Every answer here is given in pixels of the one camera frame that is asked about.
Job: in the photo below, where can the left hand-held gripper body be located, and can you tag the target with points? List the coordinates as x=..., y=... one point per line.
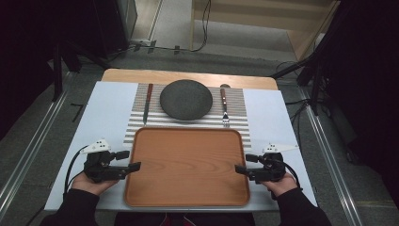
x=97, y=166

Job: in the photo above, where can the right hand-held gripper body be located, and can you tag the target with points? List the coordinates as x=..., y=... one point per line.
x=271, y=169

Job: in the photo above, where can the brown wooden tray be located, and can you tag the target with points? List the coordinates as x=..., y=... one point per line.
x=188, y=166

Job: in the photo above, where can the dark grey round plate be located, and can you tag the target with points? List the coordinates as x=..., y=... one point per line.
x=186, y=100

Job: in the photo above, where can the person's right hand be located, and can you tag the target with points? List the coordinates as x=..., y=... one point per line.
x=282, y=187

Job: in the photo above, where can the person's left hand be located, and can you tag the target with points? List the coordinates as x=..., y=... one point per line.
x=91, y=187

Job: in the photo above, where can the striped placemat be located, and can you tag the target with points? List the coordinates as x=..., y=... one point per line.
x=238, y=106

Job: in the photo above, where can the small dark round object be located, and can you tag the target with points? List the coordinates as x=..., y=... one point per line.
x=225, y=85

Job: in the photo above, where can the wooden table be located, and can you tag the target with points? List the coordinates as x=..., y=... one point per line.
x=141, y=76

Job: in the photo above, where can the black metal stand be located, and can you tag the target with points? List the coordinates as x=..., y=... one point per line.
x=57, y=72
x=315, y=91

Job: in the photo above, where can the black cabinet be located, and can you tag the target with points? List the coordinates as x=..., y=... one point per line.
x=109, y=25

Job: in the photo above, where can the dark curtain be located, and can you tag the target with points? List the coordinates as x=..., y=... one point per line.
x=25, y=47
x=373, y=78

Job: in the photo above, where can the light wooden shelf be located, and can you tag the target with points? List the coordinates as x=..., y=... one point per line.
x=251, y=19

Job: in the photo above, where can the metal floor rail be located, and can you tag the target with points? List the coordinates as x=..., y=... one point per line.
x=31, y=150
x=332, y=163

